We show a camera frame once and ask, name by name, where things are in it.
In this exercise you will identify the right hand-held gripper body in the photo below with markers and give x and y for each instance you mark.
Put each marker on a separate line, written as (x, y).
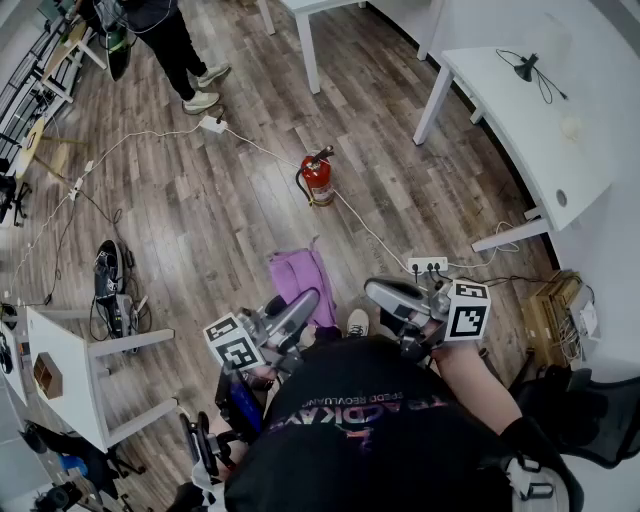
(467, 315)

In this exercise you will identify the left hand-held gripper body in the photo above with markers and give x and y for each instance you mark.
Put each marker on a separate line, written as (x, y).
(235, 345)

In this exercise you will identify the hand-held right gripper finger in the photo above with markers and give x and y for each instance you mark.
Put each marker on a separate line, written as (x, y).
(395, 297)

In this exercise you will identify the purple cloth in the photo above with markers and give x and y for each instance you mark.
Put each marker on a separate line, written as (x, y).
(300, 272)

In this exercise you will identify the red fire extinguisher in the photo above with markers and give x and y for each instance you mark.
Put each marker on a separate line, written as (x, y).
(317, 180)

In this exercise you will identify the person's right forearm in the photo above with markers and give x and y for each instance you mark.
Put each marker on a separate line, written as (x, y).
(475, 385)

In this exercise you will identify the person's right hand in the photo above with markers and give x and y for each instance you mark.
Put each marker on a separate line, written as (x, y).
(427, 329)

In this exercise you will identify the person's right shoe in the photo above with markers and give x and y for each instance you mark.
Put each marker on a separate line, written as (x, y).
(357, 322)

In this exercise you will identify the white power strip with plugs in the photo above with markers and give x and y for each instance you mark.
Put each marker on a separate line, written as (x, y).
(427, 261)

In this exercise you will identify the blue screen device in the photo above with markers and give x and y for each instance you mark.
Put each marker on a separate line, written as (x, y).
(245, 405)

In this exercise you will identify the cardboard box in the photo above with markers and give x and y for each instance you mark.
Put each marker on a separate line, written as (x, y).
(547, 310)

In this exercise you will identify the black waist harness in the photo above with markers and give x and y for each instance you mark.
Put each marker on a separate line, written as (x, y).
(205, 450)

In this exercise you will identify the white network device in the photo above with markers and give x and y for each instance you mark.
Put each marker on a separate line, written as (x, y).
(589, 317)

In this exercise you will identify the black mesh office chair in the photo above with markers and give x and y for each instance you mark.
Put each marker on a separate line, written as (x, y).
(575, 405)

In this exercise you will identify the black oval tray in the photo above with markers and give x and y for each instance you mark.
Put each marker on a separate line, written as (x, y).
(107, 270)

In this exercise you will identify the person's black shirt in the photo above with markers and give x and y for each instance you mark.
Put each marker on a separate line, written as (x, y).
(375, 450)

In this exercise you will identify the wooden box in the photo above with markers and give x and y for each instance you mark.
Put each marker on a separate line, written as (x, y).
(50, 382)

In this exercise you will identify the small white power strip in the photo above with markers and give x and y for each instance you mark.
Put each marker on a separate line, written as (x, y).
(211, 124)

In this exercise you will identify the white curved desk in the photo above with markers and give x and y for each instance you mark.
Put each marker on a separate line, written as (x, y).
(525, 115)

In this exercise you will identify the black chair base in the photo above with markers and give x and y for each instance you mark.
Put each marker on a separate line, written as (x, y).
(10, 195)

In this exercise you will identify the round wooden table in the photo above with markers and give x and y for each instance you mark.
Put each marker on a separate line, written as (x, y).
(31, 145)

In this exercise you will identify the black green oval board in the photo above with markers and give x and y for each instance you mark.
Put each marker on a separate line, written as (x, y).
(119, 60)

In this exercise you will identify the wooden-top desk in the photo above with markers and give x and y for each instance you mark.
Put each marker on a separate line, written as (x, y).
(65, 47)

